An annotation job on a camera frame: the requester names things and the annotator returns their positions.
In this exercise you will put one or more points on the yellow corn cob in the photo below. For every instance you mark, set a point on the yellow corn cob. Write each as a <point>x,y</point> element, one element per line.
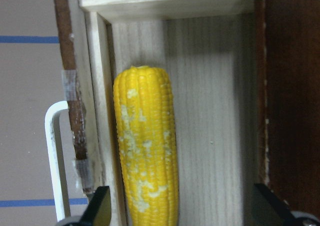
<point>146,134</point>

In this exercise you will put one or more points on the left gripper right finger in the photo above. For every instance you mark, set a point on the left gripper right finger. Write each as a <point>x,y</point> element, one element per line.
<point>269,210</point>

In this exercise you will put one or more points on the dark brown wooden drawer box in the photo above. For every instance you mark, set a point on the dark brown wooden drawer box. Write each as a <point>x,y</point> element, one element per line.
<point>287,36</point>

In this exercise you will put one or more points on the wooden drawer with white handle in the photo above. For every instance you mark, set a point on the wooden drawer with white handle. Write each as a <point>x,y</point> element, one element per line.
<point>208,49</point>

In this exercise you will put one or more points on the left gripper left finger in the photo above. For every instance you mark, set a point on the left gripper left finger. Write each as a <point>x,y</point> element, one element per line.
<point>99,210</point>

